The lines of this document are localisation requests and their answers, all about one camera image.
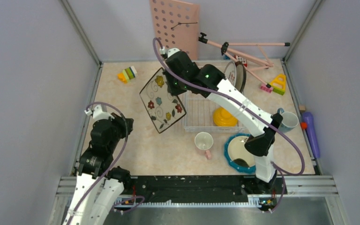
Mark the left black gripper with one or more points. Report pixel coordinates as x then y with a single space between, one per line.
119 120

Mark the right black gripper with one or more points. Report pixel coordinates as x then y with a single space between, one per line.
172 90

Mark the square floral plate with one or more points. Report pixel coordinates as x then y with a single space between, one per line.
164 109

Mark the white plate red characters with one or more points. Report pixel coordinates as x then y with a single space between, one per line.
230 72

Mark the dark red rimmed plate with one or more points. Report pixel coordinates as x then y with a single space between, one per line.
241 77

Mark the orange yellow bowl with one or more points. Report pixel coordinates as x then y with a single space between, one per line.
222 118

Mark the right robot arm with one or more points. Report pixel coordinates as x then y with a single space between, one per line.
212 84

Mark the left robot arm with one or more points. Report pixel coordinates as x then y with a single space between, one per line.
98 184

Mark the pink pegboard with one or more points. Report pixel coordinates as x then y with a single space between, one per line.
176 24

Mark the stacked colourful toy blocks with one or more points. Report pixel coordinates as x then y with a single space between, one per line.
127 74

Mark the red white toy block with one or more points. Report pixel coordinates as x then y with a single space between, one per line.
241 59

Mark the pink toy block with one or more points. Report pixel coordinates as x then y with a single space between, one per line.
266 87

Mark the yellow green toy block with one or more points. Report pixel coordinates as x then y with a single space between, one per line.
279 84

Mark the blue rimmed bowl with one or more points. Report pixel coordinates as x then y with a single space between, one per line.
237 156

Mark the blue white mug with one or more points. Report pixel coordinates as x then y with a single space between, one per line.
289 122

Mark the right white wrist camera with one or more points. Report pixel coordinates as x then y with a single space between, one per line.
167 52

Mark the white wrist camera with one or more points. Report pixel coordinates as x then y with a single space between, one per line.
167 52
98 113

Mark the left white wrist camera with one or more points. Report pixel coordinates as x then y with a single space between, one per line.
98 113

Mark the white wire dish rack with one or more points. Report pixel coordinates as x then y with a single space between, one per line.
200 112

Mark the white pink handled cup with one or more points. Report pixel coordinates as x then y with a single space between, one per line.
204 142

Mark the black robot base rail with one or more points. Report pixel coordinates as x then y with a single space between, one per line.
206 189

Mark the purple handled tool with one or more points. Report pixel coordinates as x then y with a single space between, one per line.
307 124

